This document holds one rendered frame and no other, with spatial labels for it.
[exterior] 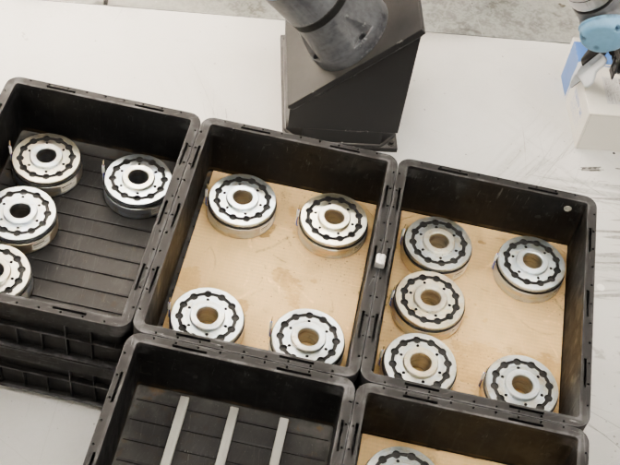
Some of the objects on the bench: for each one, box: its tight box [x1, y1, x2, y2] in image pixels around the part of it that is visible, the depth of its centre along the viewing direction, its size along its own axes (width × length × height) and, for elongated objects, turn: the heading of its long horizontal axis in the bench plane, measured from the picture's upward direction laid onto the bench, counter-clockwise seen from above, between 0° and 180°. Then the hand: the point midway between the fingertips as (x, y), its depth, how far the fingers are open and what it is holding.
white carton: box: [560, 37, 620, 151], centre depth 214 cm, size 20×12×9 cm, turn 175°
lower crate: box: [0, 344, 115, 407], centre depth 175 cm, size 40×30×12 cm
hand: (608, 87), depth 212 cm, fingers closed on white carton, 14 cm apart
